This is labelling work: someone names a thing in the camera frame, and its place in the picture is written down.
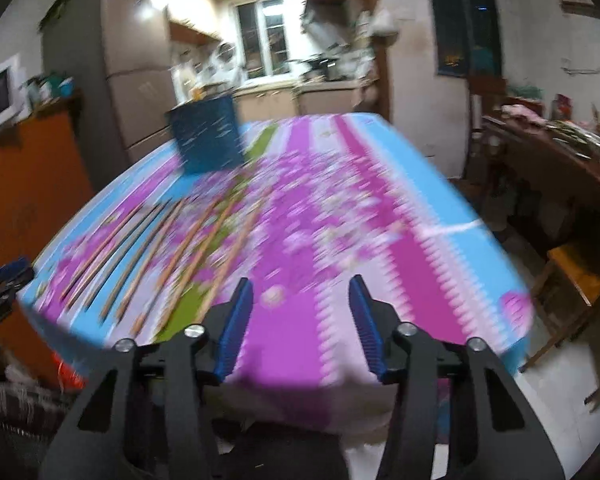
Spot kitchen window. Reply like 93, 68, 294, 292
237, 0, 288, 78

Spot grey cooking pot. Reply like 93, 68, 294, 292
300, 57, 341, 81

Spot plaid cloth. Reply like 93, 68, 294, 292
0, 380, 81, 441

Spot grey refrigerator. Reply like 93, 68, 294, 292
42, 0, 181, 161

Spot dark wooden side table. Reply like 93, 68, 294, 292
482, 110, 600, 241

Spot orange wooden cabinet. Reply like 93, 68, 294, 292
0, 95, 93, 286

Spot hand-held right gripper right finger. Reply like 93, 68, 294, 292
347, 274, 566, 480

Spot floral striped tablecloth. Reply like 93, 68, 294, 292
17, 112, 533, 441

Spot kitchen base cabinets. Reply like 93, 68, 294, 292
235, 82, 376, 121

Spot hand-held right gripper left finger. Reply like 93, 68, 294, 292
40, 276, 255, 480

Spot white hanging plastic bag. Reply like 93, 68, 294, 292
370, 10, 398, 36

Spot wooden stool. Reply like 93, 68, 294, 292
520, 242, 600, 376

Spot range hood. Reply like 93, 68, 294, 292
300, 0, 366, 51

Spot kitchen wall cabinets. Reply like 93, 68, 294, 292
167, 0, 226, 43

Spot dark room window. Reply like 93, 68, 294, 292
425, 0, 503, 78

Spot pink cloth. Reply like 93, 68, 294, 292
502, 104, 546, 123

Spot bunch of wooden chopsticks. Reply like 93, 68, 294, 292
60, 180, 276, 336

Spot red plastic bag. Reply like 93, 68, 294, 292
55, 352, 88, 391

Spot blue slotted basket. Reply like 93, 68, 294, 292
166, 96, 246, 175

